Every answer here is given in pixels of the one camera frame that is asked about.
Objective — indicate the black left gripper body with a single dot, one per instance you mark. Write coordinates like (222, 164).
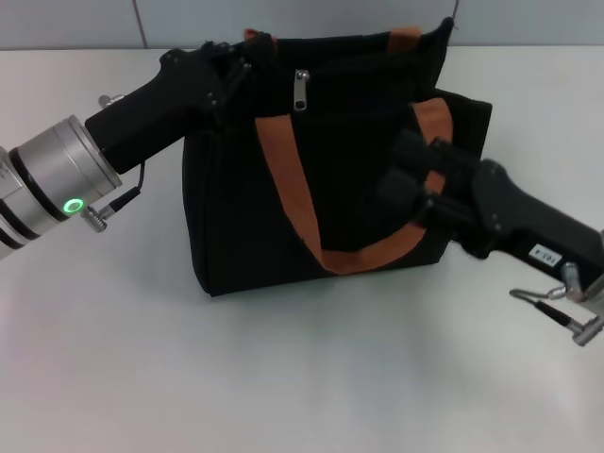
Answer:
(160, 113)

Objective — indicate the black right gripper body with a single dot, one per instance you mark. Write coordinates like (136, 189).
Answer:
(514, 222)

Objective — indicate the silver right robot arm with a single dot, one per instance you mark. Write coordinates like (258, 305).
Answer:
(597, 304)

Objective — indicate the silver metal zipper pull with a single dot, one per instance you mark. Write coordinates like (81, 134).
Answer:
(301, 92)

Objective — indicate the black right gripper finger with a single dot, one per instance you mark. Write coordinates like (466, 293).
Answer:
(411, 147)
(401, 186)

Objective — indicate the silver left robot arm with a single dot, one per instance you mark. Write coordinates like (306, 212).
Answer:
(52, 179)

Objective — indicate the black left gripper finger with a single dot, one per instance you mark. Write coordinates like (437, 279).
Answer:
(233, 82)
(231, 49)

